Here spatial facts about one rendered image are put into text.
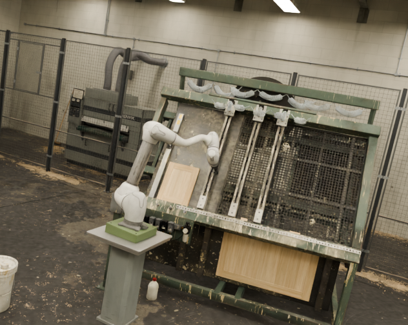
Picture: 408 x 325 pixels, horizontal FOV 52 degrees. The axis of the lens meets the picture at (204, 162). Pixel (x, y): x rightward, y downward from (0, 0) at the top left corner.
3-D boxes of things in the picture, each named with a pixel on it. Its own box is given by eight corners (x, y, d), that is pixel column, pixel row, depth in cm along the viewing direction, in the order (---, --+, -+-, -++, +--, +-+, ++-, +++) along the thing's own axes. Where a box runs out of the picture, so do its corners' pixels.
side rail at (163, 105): (127, 194, 412) (124, 189, 402) (163, 102, 454) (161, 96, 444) (132, 195, 410) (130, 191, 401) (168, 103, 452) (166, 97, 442)
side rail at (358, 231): (348, 250, 364) (351, 247, 354) (367, 141, 405) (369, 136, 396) (358, 253, 362) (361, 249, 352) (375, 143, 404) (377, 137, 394)
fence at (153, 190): (149, 198, 401) (148, 196, 397) (179, 115, 437) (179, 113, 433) (153, 199, 400) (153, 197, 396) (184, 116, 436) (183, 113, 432)
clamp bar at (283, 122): (251, 223, 378) (250, 215, 357) (279, 113, 423) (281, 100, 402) (261, 226, 376) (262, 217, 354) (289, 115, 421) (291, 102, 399)
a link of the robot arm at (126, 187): (118, 209, 335) (108, 200, 352) (135, 213, 345) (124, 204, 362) (154, 120, 331) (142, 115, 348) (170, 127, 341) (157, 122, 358)
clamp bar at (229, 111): (195, 209, 390) (192, 200, 369) (229, 104, 435) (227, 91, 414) (205, 211, 388) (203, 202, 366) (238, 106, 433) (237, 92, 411)
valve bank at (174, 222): (133, 235, 382) (137, 210, 379) (140, 231, 396) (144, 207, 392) (185, 249, 371) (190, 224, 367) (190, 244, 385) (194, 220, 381)
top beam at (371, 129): (162, 98, 448) (160, 93, 439) (165, 91, 452) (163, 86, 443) (377, 140, 398) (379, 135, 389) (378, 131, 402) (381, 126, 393)
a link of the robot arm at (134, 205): (128, 222, 322) (134, 196, 318) (119, 213, 336) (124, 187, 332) (147, 222, 332) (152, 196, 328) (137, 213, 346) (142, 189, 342)
